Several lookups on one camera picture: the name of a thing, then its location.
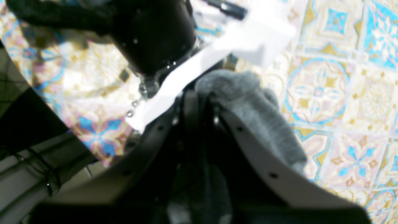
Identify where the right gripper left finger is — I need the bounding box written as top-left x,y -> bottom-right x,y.
29,93 -> 183,224

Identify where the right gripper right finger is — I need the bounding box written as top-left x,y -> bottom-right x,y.
205,94 -> 370,224

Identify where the grey T-shirt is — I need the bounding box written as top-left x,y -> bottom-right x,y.
167,69 -> 307,224

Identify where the patterned colourful tablecloth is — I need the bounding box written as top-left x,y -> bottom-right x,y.
1,0 -> 398,224

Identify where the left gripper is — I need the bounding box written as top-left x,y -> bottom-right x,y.
6,0 -> 197,76

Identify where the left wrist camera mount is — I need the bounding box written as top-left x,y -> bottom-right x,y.
126,0 -> 295,131

